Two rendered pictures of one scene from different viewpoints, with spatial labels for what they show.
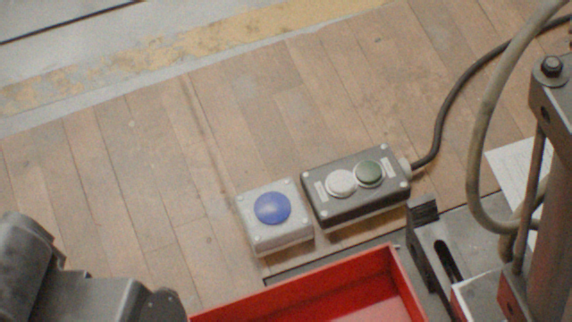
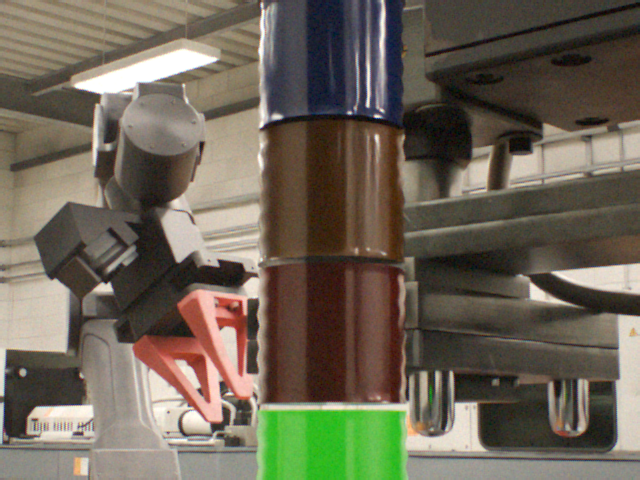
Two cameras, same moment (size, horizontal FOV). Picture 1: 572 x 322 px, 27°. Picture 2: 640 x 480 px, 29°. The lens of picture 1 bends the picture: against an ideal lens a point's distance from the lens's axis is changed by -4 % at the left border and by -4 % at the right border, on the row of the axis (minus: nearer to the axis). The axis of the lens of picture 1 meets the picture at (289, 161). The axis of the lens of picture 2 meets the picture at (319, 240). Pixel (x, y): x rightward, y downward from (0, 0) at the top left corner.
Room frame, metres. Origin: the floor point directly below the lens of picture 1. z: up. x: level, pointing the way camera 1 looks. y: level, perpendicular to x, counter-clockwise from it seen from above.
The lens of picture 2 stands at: (-0.03, -0.65, 1.08)
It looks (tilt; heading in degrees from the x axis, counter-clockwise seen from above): 9 degrees up; 55
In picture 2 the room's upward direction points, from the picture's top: straight up
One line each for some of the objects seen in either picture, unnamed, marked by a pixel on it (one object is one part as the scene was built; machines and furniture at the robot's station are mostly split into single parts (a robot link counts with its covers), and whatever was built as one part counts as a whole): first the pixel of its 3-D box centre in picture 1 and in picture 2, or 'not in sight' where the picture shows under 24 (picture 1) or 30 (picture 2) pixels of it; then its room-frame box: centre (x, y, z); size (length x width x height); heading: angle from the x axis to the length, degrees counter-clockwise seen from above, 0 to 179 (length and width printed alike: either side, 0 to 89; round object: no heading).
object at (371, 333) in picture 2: not in sight; (331, 337); (0.15, -0.40, 1.10); 0.04 x 0.04 x 0.03
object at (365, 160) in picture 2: not in sight; (331, 201); (0.15, -0.40, 1.14); 0.04 x 0.04 x 0.03
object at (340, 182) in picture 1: (340, 185); not in sight; (0.70, -0.05, 0.93); 0.03 x 0.03 x 0.02
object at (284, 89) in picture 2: not in sight; (331, 70); (0.15, -0.40, 1.17); 0.04 x 0.04 x 0.03
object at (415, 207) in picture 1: (431, 243); not in sight; (0.60, -0.13, 0.95); 0.06 x 0.03 x 0.09; 14
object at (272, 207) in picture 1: (273, 210); not in sight; (0.68, 0.02, 0.93); 0.04 x 0.04 x 0.02
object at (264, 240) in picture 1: (274, 223); not in sight; (0.68, 0.02, 0.90); 0.07 x 0.07 x 0.06; 14
